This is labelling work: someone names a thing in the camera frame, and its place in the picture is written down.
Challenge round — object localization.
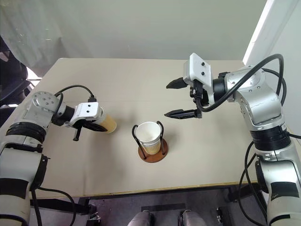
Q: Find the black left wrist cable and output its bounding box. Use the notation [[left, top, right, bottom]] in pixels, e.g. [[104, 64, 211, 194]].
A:
[[54, 84, 98, 116]]

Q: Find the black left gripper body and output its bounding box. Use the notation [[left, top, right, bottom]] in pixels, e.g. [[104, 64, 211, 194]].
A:
[[70, 119, 96, 143]]

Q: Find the black left shoulder cable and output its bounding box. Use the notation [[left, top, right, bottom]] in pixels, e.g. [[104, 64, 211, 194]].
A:
[[30, 186, 76, 226]]

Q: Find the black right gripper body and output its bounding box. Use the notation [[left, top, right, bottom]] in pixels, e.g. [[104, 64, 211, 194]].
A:
[[189, 79, 210, 119]]

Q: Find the black shoulder cable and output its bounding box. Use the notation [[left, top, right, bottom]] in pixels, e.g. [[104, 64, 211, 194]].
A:
[[238, 142, 269, 226], [30, 186, 76, 226]]

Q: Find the yellow ribbed paper cup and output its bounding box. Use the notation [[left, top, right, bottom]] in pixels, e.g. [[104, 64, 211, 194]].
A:
[[136, 121, 163, 155], [97, 113, 118, 135]]

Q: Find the wooden base wire cup holder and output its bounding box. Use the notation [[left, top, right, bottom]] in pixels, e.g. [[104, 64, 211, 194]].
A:
[[131, 121, 170, 163]]

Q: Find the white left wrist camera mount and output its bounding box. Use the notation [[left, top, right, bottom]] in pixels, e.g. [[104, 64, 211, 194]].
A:
[[69, 101, 104, 128]]

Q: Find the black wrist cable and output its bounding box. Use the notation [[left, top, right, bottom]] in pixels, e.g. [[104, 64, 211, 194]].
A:
[[54, 84, 98, 116], [196, 53, 288, 113]]

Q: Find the black office chair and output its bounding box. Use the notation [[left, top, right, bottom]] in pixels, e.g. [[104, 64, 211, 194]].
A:
[[0, 35, 33, 108]]

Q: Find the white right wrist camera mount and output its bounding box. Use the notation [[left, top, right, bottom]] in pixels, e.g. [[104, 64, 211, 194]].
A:
[[183, 53, 214, 92]]

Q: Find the grey rounded shape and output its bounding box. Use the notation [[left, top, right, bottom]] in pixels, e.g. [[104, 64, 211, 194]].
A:
[[128, 210, 155, 226], [179, 210, 201, 226]]

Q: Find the white translucent curtain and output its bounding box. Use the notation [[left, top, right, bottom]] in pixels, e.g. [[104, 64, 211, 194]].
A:
[[0, 0, 64, 79]]

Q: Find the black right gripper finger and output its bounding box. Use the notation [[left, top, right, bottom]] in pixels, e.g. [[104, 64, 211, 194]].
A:
[[164, 108, 198, 119], [166, 77, 189, 90]]

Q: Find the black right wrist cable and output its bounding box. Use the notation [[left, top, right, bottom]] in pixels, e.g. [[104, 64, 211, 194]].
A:
[[196, 53, 288, 113]]

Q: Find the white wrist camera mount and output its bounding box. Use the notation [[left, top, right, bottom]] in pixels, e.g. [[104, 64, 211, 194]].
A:
[[69, 101, 104, 128], [183, 53, 214, 92]]

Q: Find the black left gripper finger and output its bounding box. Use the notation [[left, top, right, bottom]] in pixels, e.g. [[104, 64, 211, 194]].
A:
[[82, 121, 108, 133]]

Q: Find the black table leg with caster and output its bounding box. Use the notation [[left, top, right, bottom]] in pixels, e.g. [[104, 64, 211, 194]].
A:
[[78, 197, 100, 226]]

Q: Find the black right shoulder cable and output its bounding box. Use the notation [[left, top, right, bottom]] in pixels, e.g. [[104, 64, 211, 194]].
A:
[[238, 142, 269, 226]]

